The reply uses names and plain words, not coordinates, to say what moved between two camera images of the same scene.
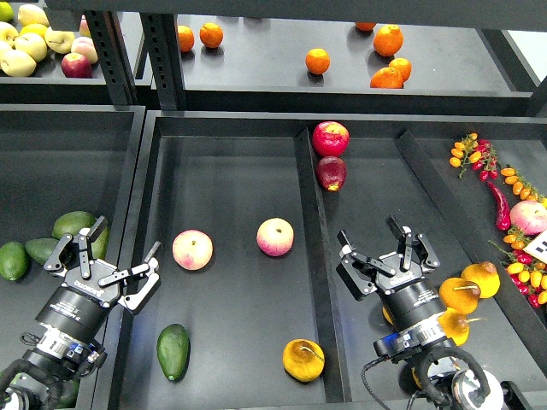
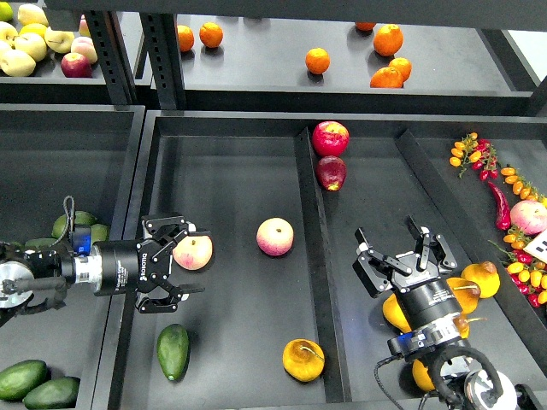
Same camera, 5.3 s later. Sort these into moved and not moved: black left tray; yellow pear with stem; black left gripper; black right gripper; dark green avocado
Moved: black left gripper; black right gripper
Not moved: black left tray; yellow pear with stem; dark green avocado
